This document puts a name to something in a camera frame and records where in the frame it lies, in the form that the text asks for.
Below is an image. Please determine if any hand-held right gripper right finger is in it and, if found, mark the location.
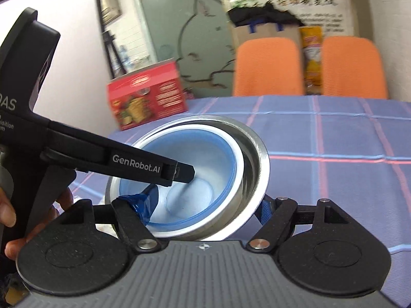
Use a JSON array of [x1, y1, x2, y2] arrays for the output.
[[247, 196, 351, 253]]

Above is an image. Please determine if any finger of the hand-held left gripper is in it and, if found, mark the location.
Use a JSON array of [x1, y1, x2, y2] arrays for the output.
[[40, 119, 196, 187]]

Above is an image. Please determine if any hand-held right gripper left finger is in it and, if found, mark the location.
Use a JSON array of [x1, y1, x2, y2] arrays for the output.
[[111, 184, 162, 251]]

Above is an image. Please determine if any stainless steel bowl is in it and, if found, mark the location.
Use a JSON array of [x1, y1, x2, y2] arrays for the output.
[[105, 115, 271, 241]]

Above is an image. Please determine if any white ceramic bowl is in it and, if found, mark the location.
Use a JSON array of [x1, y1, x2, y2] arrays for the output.
[[131, 122, 245, 236]]

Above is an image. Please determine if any blue plastic bowl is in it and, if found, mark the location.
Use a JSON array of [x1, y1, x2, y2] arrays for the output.
[[119, 128, 238, 232]]

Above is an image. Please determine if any person's left hand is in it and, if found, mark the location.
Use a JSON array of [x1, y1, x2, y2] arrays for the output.
[[0, 184, 75, 261]]

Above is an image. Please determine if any red cracker box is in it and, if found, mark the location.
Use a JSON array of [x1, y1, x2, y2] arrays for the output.
[[107, 58, 189, 131]]

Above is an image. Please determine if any black tripod stand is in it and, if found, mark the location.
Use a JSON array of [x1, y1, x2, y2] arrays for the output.
[[102, 30, 129, 78]]

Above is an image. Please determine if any blue checked tablecloth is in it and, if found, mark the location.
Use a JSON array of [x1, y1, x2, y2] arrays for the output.
[[69, 95, 411, 255]]

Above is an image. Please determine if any clear plastic bottle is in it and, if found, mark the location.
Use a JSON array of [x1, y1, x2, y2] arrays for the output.
[[118, 45, 130, 71]]

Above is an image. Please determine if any white air conditioner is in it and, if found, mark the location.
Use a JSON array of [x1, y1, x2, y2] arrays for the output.
[[99, 0, 120, 25]]

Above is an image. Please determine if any cat drawing glass panel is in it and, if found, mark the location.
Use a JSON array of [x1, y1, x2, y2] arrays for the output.
[[135, 0, 239, 99]]

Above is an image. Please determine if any orange chair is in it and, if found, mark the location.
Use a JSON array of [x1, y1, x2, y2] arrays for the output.
[[322, 36, 389, 100], [233, 37, 304, 97]]

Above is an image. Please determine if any yellow snack bag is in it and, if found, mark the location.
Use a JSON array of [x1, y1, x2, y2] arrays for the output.
[[298, 26, 323, 95]]

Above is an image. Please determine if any cardboard box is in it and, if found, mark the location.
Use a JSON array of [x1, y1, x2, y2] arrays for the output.
[[231, 22, 303, 60]]

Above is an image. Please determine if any black cloth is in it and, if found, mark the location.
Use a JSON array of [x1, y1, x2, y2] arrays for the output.
[[228, 6, 305, 29]]

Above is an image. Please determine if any calligraphy wall poster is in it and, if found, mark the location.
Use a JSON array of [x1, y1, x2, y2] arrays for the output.
[[221, 0, 358, 38]]

